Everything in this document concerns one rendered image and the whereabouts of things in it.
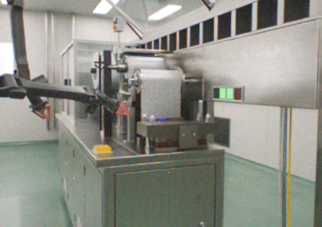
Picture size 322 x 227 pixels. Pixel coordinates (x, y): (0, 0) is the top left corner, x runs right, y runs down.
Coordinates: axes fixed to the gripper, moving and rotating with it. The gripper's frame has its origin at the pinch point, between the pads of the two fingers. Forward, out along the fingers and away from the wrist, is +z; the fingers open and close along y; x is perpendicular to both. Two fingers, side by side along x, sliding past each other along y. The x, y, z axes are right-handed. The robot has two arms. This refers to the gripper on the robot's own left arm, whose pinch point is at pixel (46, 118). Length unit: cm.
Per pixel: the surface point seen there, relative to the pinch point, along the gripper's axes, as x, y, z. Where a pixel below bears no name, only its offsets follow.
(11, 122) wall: -114, 517, 131
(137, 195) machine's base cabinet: 0, -52, 38
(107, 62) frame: -51, 2, -8
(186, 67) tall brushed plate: -77, -35, 11
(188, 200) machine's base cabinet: -18, -63, 56
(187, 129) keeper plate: -37, -60, 26
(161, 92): -49, -38, 12
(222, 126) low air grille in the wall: -325, 159, 245
